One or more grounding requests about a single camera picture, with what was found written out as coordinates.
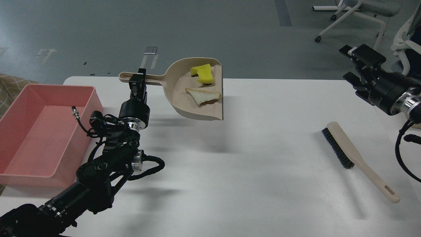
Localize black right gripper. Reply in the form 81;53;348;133
339;44;421;116

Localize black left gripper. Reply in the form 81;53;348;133
118;68;150;129

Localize beige plastic dustpan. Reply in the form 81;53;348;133
118;57;223;123

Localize toast bread slice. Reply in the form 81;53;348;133
185;88;222;106

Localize yellow green sponge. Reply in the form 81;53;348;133
190;64;214;84

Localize beige hand brush black bristles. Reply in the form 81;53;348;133
321;121;400;203

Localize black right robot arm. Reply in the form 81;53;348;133
340;44;421;182

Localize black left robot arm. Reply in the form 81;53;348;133
1;68;165;237

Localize pink plastic bin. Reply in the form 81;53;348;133
0;84;103;188

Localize white chair right edge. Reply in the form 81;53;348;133
390;4;421;76

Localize white office chair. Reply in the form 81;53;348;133
314;0;402;50

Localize beige patterned cushion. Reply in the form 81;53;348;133
0;74;38;118

